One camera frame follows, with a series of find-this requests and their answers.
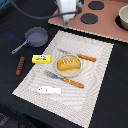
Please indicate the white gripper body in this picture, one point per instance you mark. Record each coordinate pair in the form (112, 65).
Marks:
(68, 9)

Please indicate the yellow butter box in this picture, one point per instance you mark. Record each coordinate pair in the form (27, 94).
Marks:
(41, 59)

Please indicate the white toy fish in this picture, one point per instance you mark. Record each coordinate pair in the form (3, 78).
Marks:
(48, 90)

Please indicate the black burner disc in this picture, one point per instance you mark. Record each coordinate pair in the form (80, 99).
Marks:
(89, 18)
(96, 5)

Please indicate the pink toy stove board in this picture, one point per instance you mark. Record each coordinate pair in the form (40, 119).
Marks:
(106, 25)

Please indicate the golden bread loaf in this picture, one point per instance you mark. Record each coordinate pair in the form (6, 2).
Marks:
(68, 64)

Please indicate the beige bowl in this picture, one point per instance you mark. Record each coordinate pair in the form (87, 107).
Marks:
(123, 14)

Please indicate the round wooden plate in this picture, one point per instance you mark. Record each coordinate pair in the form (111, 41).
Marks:
(68, 73)

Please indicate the brown sausage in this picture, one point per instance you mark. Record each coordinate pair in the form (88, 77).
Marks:
(20, 66)

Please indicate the woven beige placemat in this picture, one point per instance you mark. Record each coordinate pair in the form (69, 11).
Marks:
(73, 104)

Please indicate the grey saucepan with handle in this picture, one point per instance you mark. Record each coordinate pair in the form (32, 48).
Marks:
(35, 37)

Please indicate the knife with orange handle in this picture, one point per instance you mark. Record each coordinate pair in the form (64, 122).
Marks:
(79, 55)

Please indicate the fork with orange handle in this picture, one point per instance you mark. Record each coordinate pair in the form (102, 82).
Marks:
(69, 81)

